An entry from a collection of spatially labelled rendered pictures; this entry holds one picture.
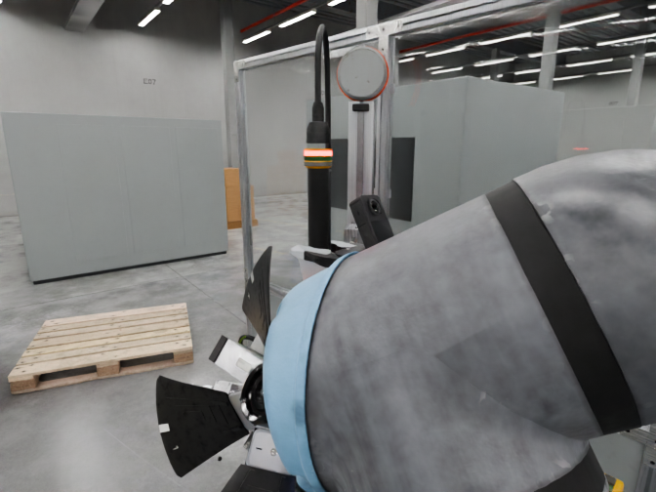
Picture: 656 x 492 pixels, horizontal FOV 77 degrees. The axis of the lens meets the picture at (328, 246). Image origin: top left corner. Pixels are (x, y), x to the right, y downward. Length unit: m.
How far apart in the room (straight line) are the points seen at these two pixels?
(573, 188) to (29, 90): 12.67
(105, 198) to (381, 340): 5.98
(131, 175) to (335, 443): 6.01
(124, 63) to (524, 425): 13.08
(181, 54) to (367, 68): 12.42
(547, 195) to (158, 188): 6.13
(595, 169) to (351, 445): 0.15
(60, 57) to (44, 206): 7.32
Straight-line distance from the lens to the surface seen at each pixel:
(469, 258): 0.17
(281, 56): 1.85
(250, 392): 0.85
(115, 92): 12.99
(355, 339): 0.18
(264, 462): 0.85
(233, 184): 8.78
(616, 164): 0.19
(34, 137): 6.02
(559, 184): 0.18
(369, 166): 1.33
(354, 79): 1.34
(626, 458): 1.39
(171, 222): 6.34
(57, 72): 12.85
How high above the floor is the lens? 1.66
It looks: 14 degrees down
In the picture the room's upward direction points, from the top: straight up
